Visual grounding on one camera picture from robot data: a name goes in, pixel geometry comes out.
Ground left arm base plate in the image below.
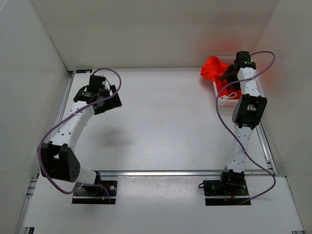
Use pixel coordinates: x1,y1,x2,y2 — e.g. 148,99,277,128
72,180,117,205

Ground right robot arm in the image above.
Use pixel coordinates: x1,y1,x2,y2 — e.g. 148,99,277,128
219,58,267,195

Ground orange shorts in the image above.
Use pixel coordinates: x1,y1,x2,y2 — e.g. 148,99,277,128
200,57,241,99

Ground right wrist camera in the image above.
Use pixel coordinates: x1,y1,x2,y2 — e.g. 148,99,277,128
234,51,251,64

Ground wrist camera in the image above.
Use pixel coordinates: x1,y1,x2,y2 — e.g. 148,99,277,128
87,75,106,93
234,51,251,64

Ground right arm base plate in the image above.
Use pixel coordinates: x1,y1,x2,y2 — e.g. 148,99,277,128
198,180,251,206

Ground white plastic basket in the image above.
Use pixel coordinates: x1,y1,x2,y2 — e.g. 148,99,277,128
217,56,264,107

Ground aluminium front rail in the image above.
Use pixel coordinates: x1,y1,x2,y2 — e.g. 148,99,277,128
97,170,278,177

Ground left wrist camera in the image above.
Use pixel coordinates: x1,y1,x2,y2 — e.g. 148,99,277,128
87,75,106,93

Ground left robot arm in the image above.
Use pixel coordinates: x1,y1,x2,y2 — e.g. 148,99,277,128
40,85,122,195

